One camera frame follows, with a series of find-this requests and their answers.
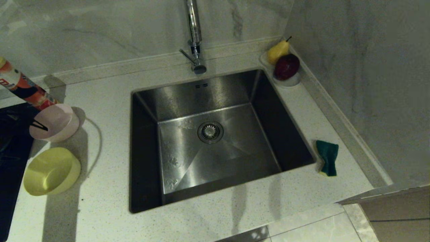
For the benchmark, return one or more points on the yellow plastic bowl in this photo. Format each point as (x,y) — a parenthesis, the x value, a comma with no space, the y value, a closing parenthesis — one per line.
(52,171)

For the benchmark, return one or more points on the dark red apple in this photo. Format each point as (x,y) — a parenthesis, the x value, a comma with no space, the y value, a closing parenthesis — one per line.
(286,67)

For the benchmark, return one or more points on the beige wooden cabinet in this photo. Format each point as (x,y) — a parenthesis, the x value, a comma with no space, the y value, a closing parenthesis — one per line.
(403,215)

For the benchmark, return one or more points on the round metal drain strainer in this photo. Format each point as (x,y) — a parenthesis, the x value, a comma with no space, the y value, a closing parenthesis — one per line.
(210,131)

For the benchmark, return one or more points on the pink plastic bowl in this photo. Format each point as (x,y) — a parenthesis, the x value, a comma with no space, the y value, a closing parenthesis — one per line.
(58,122)

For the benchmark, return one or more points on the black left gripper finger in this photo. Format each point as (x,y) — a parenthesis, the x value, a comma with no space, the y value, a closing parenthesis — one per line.
(42,127)

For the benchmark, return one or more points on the black induction cooktop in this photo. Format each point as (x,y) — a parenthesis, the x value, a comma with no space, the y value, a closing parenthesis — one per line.
(10,195)

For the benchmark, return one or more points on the small white dish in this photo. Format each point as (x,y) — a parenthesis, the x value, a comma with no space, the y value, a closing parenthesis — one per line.
(291,82)

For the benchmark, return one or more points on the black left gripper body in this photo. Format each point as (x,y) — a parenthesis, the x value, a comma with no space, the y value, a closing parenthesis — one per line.
(15,131)

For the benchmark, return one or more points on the stainless steel sink basin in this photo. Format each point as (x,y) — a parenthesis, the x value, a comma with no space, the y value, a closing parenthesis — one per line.
(252,158)

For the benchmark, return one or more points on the orange detergent bottle yellow cap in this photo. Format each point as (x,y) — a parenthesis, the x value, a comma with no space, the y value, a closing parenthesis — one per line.
(20,87)

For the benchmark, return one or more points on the yellow pear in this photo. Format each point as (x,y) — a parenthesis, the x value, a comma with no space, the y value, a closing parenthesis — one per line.
(278,52)

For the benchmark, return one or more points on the chrome sink faucet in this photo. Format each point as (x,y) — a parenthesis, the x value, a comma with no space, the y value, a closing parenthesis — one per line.
(195,33)

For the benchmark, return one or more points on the green and yellow sponge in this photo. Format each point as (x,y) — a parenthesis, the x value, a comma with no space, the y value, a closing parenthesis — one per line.
(328,158)

